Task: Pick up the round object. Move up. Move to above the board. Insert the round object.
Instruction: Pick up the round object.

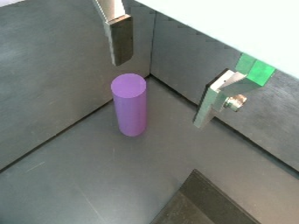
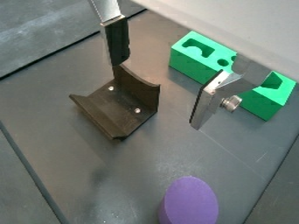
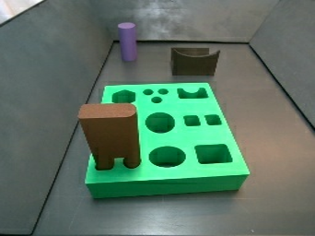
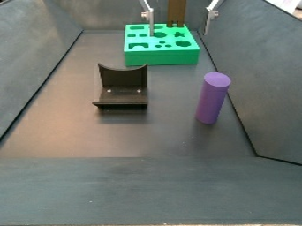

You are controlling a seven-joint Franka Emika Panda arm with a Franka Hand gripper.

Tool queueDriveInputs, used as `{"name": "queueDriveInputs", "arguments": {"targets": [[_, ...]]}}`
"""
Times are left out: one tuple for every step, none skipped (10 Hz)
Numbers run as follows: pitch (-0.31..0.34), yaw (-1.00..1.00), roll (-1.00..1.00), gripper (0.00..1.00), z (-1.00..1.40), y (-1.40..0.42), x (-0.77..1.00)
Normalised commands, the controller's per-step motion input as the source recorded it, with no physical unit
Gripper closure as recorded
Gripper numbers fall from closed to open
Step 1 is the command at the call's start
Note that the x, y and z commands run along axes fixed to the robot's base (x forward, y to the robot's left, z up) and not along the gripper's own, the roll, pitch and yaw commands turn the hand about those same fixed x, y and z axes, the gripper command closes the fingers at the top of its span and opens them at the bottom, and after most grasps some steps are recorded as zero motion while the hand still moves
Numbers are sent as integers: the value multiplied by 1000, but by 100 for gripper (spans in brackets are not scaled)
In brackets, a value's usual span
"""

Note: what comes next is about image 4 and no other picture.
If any brown arch block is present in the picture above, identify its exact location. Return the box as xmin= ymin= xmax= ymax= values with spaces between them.
xmin=165 ymin=0 xmax=185 ymax=27

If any purple cylinder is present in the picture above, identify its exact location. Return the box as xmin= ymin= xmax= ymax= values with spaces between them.
xmin=196 ymin=72 xmax=231 ymax=124

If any green shape sorter board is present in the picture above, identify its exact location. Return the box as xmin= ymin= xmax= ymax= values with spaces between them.
xmin=124 ymin=24 xmax=200 ymax=66

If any black curved stand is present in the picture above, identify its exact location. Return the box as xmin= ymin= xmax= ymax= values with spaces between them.
xmin=92 ymin=64 xmax=148 ymax=108

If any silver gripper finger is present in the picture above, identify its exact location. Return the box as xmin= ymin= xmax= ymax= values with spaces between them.
xmin=204 ymin=0 xmax=224 ymax=34
xmin=139 ymin=0 xmax=153 ymax=35

